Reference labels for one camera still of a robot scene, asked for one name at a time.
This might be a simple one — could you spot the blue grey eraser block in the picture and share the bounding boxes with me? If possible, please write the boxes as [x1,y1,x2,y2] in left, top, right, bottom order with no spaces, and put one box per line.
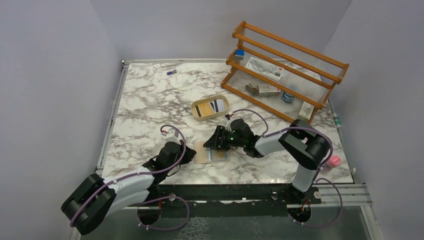
[234,49,245,60]

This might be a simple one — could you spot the green white tube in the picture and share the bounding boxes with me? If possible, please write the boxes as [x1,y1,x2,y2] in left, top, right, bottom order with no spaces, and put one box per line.
[332,112,341,128]

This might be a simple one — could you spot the white card in tray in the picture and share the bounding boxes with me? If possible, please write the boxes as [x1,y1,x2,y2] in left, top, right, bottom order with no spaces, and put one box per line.
[214,98,227,113]

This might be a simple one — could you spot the yellow card with black stripe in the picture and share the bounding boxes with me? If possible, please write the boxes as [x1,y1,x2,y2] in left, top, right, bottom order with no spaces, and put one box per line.
[194,102,214,118]

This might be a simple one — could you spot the blue white small jar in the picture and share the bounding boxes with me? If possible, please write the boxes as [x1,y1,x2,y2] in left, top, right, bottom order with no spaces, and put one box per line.
[281,91,296,104]

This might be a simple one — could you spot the pink round cap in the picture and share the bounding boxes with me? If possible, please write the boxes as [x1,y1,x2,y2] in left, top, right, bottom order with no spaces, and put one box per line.
[322,155,342,171]

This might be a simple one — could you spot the small grey box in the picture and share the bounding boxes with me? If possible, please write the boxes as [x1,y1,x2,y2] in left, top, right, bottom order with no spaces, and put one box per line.
[256,84,281,97]

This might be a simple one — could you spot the beige oval tray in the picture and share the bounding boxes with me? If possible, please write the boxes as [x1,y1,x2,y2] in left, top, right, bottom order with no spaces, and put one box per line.
[191,95,230,122]

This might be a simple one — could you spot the beige card holder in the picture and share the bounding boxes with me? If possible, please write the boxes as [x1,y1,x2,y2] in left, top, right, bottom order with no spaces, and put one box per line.
[193,142,230,164]

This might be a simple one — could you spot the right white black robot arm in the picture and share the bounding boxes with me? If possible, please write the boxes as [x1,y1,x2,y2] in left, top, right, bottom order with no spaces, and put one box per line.
[203,118,333,193]

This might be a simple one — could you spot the orange wooden shelf rack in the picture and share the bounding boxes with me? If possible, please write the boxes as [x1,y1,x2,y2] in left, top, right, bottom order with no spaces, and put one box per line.
[221,21,349,123]

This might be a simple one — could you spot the metal binder clip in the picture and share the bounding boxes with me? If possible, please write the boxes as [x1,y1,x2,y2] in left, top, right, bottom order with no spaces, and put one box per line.
[245,84,259,95]

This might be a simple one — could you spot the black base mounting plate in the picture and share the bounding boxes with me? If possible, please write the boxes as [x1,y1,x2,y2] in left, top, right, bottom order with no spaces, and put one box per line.
[133,183,322,225]

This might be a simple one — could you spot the green white small box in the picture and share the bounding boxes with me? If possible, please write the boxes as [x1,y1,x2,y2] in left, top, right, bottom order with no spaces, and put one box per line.
[297,101,315,122]

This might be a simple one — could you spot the clear printed packet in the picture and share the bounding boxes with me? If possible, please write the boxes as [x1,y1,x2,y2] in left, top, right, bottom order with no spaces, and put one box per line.
[245,56,284,81]

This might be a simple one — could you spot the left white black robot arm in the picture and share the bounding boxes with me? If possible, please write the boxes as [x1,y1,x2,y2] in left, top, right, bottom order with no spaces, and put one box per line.
[60,141,197,235]

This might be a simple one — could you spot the grey card in tray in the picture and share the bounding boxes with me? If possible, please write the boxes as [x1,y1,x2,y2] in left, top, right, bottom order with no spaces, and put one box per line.
[209,100,219,113]

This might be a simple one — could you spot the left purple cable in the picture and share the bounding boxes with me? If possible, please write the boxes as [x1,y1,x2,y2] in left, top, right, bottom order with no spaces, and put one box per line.
[69,124,191,232]

